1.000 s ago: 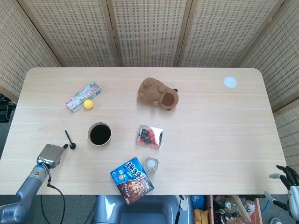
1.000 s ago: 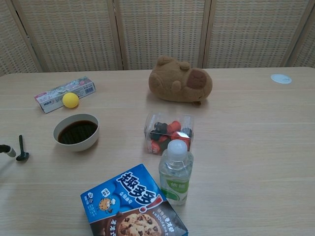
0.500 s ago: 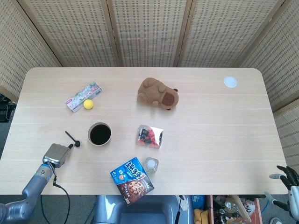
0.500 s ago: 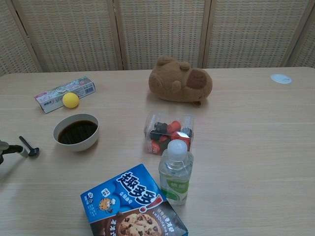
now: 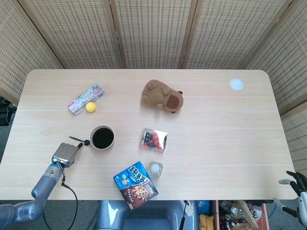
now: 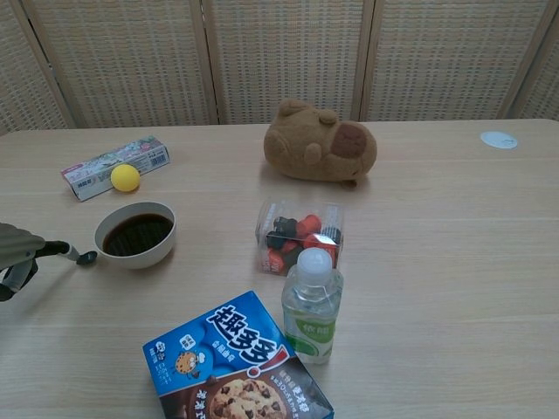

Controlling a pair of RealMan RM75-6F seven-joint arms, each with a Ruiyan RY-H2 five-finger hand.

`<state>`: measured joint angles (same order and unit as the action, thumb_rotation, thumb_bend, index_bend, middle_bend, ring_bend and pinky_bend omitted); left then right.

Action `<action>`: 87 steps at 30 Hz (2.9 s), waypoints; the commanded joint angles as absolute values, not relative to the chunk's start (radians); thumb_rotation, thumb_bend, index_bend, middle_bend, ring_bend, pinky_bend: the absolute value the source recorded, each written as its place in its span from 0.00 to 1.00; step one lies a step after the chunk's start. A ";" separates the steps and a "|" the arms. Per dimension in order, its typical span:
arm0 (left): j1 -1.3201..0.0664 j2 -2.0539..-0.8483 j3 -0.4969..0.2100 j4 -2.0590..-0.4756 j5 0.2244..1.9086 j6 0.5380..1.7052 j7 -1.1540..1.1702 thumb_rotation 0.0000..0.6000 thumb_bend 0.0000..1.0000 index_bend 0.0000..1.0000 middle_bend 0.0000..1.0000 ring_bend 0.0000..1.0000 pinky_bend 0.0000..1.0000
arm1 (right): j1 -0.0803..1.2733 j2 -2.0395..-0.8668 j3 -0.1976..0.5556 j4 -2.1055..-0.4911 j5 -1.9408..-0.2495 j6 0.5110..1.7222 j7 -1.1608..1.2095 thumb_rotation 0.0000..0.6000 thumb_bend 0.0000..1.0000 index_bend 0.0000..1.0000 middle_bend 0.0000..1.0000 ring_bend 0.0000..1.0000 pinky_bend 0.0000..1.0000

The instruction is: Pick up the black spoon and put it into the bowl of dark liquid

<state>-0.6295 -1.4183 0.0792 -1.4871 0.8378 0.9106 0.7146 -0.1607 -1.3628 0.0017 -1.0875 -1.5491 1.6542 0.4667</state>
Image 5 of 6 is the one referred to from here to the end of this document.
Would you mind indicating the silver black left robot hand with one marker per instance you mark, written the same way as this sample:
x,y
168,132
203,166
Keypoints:
x,y
66,154

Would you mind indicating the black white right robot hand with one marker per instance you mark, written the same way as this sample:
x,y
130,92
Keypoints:
x,y
301,184

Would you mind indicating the black plastic spoon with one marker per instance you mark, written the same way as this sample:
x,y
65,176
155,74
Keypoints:
x,y
86,143

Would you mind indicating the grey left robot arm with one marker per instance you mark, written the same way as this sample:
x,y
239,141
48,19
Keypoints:
x,y
40,187

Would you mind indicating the beige ceramic bowl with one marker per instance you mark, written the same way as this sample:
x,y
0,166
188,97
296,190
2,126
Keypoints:
x,y
91,143

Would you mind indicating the black liquid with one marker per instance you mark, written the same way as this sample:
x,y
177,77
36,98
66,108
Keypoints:
x,y
103,138

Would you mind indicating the yellow foam ball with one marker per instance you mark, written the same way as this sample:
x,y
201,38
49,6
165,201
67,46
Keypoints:
x,y
90,107

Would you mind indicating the floral toothpaste box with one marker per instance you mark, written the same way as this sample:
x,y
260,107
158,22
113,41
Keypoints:
x,y
84,98

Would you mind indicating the red crate of clutter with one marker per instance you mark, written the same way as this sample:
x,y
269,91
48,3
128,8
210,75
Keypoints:
x,y
239,215

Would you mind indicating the blue chocolate chip cookie box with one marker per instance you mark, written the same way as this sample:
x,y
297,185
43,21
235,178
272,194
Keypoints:
x,y
134,184

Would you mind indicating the clear box of red black capsules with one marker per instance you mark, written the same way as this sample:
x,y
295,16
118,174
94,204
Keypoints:
x,y
153,141

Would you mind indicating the clear bottle with green label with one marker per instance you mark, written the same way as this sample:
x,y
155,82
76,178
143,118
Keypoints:
x,y
156,169

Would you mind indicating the blue packet under table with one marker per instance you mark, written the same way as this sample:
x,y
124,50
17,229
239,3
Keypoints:
x,y
204,206

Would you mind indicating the grey robot torso base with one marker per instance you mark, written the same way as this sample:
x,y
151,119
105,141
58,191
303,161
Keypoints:
x,y
144,216

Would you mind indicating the yellow cloth bag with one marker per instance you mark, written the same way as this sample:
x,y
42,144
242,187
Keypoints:
x,y
206,221

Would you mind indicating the brown capybara plush toy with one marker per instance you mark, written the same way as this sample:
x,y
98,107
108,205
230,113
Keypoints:
x,y
156,95

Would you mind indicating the white round desk grommet cap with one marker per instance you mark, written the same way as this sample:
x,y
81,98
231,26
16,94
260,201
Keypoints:
x,y
237,84

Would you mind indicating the woven rattan folding screen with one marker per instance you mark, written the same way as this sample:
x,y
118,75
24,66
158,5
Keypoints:
x,y
153,33

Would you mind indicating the white perforated bracket plate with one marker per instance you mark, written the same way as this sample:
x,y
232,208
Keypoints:
x,y
189,209

